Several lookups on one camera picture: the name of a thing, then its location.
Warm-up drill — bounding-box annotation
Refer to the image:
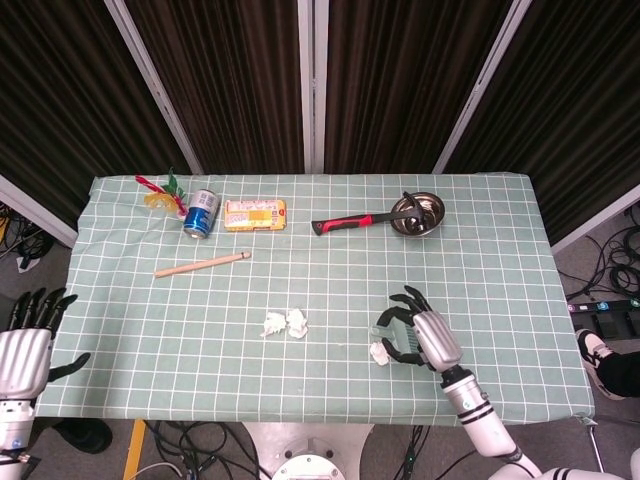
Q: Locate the blue drink can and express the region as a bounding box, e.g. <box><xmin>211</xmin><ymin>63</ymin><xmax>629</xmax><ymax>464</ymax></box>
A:
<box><xmin>182</xmin><ymin>188</ymin><xmax>222</xmax><ymax>239</ymax></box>

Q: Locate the stainless steel bowl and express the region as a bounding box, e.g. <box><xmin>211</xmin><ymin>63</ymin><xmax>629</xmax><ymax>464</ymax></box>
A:
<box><xmin>389</xmin><ymin>191</ymin><xmax>446</xmax><ymax>238</ymax></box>

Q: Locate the wooden stick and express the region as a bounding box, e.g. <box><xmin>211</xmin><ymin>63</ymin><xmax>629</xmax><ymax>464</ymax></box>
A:
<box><xmin>153</xmin><ymin>250</ymin><xmax>252</xmax><ymax>279</ymax></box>

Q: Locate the yellow snack packet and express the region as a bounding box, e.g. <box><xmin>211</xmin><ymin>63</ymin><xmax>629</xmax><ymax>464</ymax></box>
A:
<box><xmin>223</xmin><ymin>198</ymin><xmax>290</xmax><ymax>233</ymax></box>

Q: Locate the red black claw hammer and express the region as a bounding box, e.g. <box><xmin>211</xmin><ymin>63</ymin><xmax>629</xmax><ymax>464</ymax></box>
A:
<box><xmin>311</xmin><ymin>191</ymin><xmax>431</xmax><ymax>237</ymax></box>

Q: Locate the black trouser leg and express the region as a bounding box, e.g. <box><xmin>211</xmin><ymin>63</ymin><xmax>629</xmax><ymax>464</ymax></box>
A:
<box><xmin>597</xmin><ymin>348</ymin><xmax>640</xmax><ymax>400</ymax></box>

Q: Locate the yellow tape strip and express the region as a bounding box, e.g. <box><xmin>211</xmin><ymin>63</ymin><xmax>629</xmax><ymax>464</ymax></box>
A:
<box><xmin>122</xmin><ymin>419</ymin><xmax>148</xmax><ymax>480</ymax></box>

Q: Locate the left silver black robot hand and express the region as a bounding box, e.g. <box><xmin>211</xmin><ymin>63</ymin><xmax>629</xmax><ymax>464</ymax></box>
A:
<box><xmin>0</xmin><ymin>287</ymin><xmax>92</xmax><ymax>401</ymax></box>

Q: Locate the black cable bundle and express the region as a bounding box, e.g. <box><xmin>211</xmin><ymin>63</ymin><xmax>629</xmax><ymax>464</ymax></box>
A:
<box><xmin>142</xmin><ymin>420</ymin><xmax>264</xmax><ymax>480</ymax></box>
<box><xmin>392</xmin><ymin>424</ymin><xmax>479</xmax><ymax>480</ymax></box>
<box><xmin>0</xmin><ymin>199</ymin><xmax>57</xmax><ymax>269</ymax></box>
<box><xmin>559</xmin><ymin>199</ymin><xmax>640</xmax><ymax>304</ymax></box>

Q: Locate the white robot torso base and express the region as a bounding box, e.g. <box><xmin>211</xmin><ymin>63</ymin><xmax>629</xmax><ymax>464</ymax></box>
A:
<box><xmin>242</xmin><ymin>422</ymin><xmax>377</xmax><ymax>480</ymax></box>

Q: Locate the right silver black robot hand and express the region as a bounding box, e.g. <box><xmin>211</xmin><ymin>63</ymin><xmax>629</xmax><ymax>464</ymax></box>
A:
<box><xmin>375</xmin><ymin>284</ymin><xmax>464</xmax><ymax>374</ymax></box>

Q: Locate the white black sneaker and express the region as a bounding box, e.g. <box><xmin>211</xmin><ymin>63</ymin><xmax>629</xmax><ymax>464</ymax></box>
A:
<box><xmin>574</xmin><ymin>328</ymin><xmax>626</xmax><ymax>401</ymax></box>

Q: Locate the dark partition screen white frame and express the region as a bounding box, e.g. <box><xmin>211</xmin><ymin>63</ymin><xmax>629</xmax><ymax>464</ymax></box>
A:
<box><xmin>312</xmin><ymin>0</ymin><xmax>531</xmax><ymax>175</ymax></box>
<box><xmin>0</xmin><ymin>0</ymin><xmax>204</xmax><ymax>249</ymax></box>
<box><xmin>432</xmin><ymin>0</ymin><xmax>640</xmax><ymax>254</ymax></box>
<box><xmin>104</xmin><ymin>0</ymin><xmax>316</xmax><ymax>175</ymax></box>

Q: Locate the colourful feather shuttlecock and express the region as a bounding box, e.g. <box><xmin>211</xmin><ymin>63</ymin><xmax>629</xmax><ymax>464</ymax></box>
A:
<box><xmin>134</xmin><ymin>167</ymin><xmax>190</xmax><ymax>220</ymax></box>

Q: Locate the green white checked tablecloth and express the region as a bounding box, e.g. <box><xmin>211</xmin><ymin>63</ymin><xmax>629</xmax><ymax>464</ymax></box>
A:
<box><xmin>37</xmin><ymin>172</ymin><xmax>596</xmax><ymax>427</ymax></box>

